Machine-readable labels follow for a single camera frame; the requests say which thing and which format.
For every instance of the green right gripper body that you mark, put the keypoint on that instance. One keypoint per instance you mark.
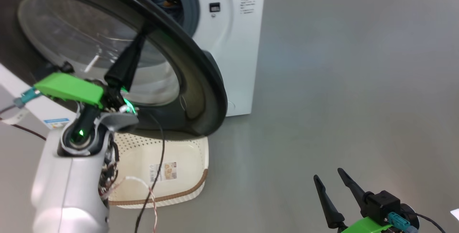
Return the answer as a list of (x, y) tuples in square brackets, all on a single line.
[(365, 226)]

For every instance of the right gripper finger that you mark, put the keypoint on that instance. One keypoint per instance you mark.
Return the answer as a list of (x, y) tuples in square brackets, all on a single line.
[(331, 211), (356, 191)]

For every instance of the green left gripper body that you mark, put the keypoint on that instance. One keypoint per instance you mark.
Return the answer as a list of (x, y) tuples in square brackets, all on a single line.
[(71, 88)]

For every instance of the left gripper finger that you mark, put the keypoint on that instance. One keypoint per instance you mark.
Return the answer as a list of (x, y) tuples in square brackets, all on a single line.
[(125, 68)]

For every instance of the dark round washer door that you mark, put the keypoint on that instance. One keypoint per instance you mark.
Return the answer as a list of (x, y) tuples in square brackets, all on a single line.
[(200, 93)]

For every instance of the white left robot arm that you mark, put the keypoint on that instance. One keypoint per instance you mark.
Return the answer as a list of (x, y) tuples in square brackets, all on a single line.
[(64, 190)]

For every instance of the grey rubber door gasket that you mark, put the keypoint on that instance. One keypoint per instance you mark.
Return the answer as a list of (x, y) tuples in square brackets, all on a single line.
[(190, 7)]

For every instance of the white front-load washing machine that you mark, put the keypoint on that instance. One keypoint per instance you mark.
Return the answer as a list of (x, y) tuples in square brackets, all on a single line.
[(244, 64)]

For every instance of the blue energy label sticker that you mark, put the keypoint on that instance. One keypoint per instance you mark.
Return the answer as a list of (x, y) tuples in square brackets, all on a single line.
[(55, 122)]

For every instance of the cream perforated laundry basket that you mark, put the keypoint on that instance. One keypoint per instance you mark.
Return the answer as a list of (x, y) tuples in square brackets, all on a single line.
[(143, 154)]

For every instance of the basket bottom label sticker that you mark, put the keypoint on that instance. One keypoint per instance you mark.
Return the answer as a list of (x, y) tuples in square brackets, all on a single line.
[(166, 171)]

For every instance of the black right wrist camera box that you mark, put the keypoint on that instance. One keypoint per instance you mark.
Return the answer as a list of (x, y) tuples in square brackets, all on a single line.
[(382, 204)]

